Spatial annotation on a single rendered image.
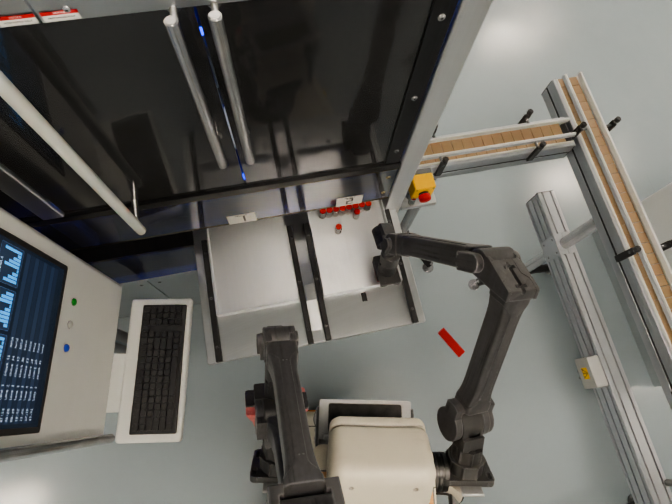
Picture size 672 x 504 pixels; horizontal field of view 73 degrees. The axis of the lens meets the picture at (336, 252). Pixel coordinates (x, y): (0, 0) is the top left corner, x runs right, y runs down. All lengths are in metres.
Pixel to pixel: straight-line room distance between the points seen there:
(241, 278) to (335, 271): 0.31
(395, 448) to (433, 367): 1.45
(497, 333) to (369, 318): 0.61
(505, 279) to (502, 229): 1.82
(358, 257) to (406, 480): 0.79
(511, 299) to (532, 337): 1.71
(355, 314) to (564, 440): 1.47
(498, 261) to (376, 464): 0.45
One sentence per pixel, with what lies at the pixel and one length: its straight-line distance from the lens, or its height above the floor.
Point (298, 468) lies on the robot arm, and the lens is 0.77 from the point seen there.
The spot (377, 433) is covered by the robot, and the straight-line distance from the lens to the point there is 1.01.
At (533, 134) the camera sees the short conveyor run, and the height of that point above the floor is 0.93.
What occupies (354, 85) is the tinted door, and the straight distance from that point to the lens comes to 0.99.
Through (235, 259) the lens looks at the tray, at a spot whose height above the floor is 0.88.
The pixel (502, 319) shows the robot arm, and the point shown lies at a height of 1.48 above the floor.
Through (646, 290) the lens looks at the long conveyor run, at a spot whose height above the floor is 0.93.
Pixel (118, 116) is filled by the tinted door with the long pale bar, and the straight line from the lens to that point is 1.00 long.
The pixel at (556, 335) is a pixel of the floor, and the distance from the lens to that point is 2.68.
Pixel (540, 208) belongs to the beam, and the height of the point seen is 0.53.
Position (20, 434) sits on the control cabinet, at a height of 1.24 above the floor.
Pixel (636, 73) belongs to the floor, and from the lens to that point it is 3.74.
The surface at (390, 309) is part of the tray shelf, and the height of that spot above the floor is 0.88.
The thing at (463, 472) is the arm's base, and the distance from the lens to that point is 1.16.
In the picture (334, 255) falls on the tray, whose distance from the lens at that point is 1.53.
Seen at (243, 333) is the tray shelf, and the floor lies 0.88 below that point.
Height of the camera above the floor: 2.33
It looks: 71 degrees down
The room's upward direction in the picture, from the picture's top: 9 degrees clockwise
